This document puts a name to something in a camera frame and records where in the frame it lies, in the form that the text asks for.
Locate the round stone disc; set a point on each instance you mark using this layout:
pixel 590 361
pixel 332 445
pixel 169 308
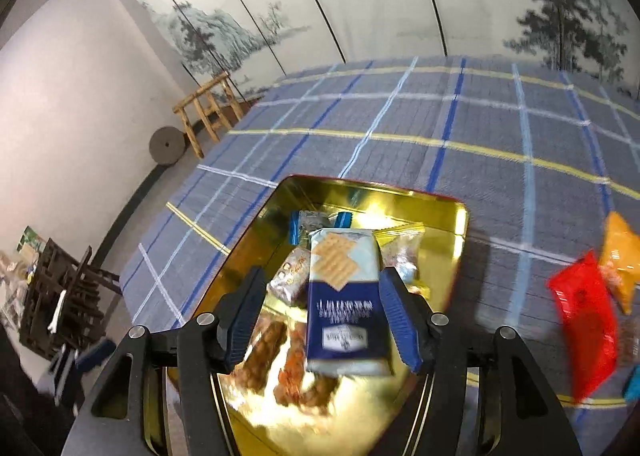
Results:
pixel 167 145

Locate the orange snack packet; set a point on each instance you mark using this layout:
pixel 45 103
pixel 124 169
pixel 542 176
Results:
pixel 619 260

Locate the clear pork floss snack bag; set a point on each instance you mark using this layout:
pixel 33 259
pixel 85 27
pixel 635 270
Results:
pixel 275 367

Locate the blue plaid tablecloth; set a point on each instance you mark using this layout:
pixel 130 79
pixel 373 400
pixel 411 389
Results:
pixel 538 157

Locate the painted folding screen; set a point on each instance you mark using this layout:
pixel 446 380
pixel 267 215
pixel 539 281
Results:
pixel 257 41

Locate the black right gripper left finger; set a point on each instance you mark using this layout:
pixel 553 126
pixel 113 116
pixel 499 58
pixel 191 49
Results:
pixel 210 345

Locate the red snack packet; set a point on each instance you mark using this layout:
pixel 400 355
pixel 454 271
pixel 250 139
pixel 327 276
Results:
pixel 589 324

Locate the bamboo stool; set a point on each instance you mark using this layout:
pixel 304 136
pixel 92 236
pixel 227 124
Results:
pixel 211 101

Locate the white red wrapped cake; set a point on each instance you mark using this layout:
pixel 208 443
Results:
pixel 291 280

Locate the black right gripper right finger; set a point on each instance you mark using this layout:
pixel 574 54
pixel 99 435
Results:
pixel 431 347

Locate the blue white cracker pack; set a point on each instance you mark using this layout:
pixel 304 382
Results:
pixel 347 330

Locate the dark wooden rack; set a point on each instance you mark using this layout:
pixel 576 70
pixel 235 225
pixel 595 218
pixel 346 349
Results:
pixel 62 305

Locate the blue candy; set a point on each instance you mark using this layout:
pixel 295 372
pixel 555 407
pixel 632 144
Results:
pixel 631 389

